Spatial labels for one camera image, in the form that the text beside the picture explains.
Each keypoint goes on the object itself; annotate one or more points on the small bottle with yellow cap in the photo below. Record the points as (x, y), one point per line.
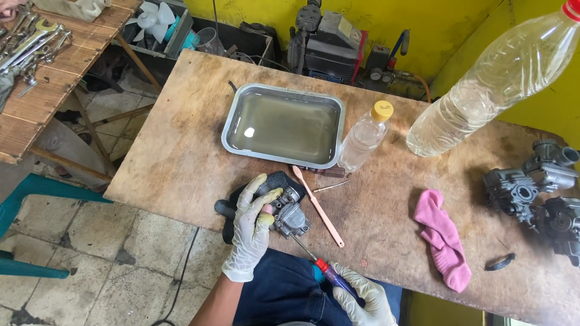
(364, 138)

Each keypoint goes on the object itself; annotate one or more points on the large clear plastic bottle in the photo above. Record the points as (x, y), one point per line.
(494, 81)

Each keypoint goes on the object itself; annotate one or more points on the red and blue screwdriver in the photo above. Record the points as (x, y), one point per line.
(321, 267)

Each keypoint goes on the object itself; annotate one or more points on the person's blue jeans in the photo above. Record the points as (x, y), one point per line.
(294, 294)

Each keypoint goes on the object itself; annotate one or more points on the wooden side table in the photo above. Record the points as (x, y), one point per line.
(54, 81)

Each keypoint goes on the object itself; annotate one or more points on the pink cloth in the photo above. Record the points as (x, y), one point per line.
(442, 240)

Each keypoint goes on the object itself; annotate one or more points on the grey metal carburetor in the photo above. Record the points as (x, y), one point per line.
(287, 213)

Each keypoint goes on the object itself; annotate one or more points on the dark grey carburetor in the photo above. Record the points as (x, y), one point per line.
(559, 226)

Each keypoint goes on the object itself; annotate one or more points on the pile of metal wrenches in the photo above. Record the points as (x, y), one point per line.
(27, 45)

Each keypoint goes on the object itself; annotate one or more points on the pink toothbrush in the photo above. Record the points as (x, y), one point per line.
(317, 206)

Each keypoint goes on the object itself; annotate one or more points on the person's right hand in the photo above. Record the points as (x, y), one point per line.
(368, 299)

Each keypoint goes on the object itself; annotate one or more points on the small brass needle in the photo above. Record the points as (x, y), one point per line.
(330, 185)

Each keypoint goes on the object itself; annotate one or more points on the air compressor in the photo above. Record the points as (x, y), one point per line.
(344, 50)

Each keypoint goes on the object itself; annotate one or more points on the grey carburetor with round intake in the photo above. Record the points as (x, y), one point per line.
(530, 181)

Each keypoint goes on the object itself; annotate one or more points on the metal tray with liquid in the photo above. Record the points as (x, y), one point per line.
(284, 124)

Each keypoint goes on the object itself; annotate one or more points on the black box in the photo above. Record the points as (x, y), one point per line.
(235, 40)

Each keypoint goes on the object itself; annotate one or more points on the person's left hand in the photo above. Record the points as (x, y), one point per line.
(247, 235)

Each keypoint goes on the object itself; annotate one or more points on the black cloth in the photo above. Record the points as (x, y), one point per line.
(253, 199)

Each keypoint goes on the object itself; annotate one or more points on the teal plastic chair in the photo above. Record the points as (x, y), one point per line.
(31, 222)

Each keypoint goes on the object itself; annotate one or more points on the black rubber gasket piece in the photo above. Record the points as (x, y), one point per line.
(500, 263)

